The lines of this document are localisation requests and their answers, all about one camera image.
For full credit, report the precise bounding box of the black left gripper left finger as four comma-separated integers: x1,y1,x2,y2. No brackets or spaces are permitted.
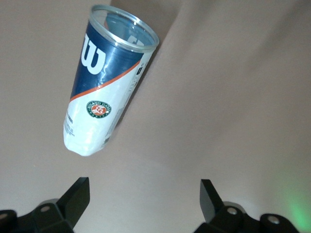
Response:
0,177,90,233

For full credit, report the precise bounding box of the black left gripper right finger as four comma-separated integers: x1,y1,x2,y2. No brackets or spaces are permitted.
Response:
199,179,300,233

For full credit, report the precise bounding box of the white blue tennis ball can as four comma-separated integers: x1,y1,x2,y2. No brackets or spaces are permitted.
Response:
62,4,160,157

